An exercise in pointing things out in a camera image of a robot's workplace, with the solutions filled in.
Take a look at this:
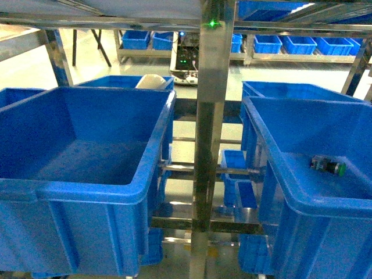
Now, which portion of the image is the green mushroom push button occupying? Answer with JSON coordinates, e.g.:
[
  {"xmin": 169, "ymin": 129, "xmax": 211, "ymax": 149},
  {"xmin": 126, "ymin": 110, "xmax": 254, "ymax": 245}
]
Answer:
[{"xmin": 310, "ymin": 155, "xmax": 346, "ymax": 176}]

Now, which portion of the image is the white round object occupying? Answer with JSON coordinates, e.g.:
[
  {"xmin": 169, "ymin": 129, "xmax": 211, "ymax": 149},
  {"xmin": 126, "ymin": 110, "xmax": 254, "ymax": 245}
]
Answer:
[{"xmin": 135, "ymin": 74, "xmax": 167, "ymax": 90}]

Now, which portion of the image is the blue bin behind left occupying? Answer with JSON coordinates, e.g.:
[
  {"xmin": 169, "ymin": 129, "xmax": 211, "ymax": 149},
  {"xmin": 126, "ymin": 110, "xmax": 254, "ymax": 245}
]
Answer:
[{"xmin": 74, "ymin": 74, "xmax": 175, "ymax": 152}]

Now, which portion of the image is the blue bin holding red button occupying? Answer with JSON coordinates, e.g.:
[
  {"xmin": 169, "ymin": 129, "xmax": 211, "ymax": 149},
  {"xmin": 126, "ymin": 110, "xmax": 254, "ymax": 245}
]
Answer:
[{"xmin": 1, "ymin": 87, "xmax": 176, "ymax": 276}]

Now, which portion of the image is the blue bin behind right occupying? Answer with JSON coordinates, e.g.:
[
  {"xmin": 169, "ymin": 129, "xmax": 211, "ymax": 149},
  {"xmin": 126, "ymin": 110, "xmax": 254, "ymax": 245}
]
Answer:
[{"xmin": 239, "ymin": 81, "xmax": 364, "ymax": 152}]

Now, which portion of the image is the blue bin holding green button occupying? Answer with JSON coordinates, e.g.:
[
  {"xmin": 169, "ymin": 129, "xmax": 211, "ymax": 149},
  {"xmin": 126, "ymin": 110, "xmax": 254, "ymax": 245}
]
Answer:
[{"xmin": 243, "ymin": 97, "xmax": 371, "ymax": 278}]

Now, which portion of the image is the steel rack upright post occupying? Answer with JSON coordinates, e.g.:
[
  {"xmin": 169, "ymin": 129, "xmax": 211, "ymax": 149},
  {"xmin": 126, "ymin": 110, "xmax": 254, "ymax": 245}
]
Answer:
[{"xmin": 189, "ymin": 1, "xmax": 236, "ymax": 278}]

